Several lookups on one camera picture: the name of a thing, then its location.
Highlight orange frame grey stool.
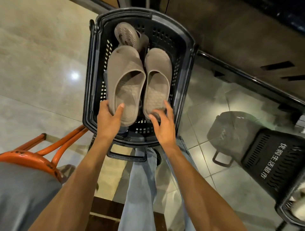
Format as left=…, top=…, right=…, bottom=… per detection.
left=0, top=125, right=89, bottom=231

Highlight brown wooden stand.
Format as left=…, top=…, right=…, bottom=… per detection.
left=85, top=196, right=168, bottom=231

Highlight person's right hand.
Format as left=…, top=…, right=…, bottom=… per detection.
left=148, top=100, right=178, bottom=149

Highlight taupe rubber slipper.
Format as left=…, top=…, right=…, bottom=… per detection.
left=114, top=22, right=150, bottom=52
left=143, top=47, right=173, bottom=121
left=106, top=45, right=146, bottom=127

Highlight dark brown display cabinet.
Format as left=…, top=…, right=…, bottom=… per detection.
left=164, top=0, right=305, bottom=113

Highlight person's light blue jeans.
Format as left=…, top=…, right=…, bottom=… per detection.
left=118, top=137, right=199, bottom=231

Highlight person's left forearm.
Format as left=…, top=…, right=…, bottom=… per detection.
left=28, top=135, right=134, bottom=231

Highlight black basket with wavy slots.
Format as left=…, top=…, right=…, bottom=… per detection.
left=241, top=128, right=305, bottom=229

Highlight person's right forearm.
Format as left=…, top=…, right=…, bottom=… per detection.
left=164, top=144, right=249, bottom=231

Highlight person's left hand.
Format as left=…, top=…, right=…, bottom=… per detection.
left=96, top=100, right=125, bottom=142

